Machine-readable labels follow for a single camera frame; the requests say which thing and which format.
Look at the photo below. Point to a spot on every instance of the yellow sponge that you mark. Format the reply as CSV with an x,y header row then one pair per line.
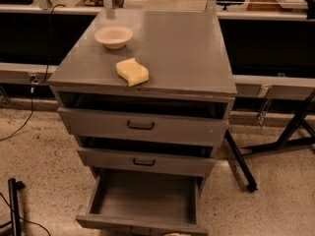
x,y
132,72

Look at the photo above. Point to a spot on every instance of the black metal stand right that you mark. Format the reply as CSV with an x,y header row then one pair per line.
x,y
284,140

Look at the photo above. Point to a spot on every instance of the grey bench rail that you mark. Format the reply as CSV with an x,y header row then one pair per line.
x,y
272,50

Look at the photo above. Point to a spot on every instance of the grey top drawer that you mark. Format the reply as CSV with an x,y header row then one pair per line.
x,y
144,127

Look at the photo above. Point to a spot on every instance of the metal bracket right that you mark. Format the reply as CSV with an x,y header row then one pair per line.
x,y
262,93

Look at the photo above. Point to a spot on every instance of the grey drawer cabinet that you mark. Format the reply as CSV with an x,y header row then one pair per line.
x,y
189,74

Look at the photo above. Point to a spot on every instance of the black stand left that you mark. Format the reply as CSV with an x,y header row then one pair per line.
x,y
12,220

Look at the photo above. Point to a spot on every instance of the grey bottom drawer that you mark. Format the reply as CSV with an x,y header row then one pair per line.
x,y
143,204

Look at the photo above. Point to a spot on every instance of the grey drawer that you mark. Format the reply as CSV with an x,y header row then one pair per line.
x,y
143,204
146,162
144,127

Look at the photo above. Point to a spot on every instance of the grey middle drawer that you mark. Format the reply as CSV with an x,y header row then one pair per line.
x,y
146,162

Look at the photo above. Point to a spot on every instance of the white bowl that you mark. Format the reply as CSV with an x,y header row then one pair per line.
x,y
113,37

